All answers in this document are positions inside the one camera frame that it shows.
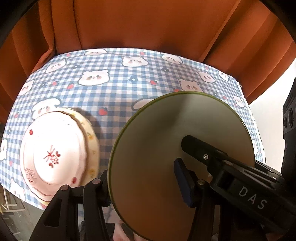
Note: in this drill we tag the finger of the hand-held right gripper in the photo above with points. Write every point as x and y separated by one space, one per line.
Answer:
201 150
268 171

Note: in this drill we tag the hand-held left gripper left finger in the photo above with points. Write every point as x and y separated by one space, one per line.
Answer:
101 187

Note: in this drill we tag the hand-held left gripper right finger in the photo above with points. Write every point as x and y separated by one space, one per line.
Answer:
183 183

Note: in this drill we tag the white floral bowl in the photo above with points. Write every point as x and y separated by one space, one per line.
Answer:
150 150

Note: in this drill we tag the large yellow flower plate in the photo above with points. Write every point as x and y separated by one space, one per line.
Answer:
91 139

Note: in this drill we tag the small white red-patterned plate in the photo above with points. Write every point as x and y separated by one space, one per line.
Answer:
53 139

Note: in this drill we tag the blue checked printed tablecloth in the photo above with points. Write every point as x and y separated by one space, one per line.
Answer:
115 76

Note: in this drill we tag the orange curtain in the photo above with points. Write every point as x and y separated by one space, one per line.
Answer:
150 23

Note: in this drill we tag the wooden frame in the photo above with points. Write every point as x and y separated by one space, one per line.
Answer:
9 204

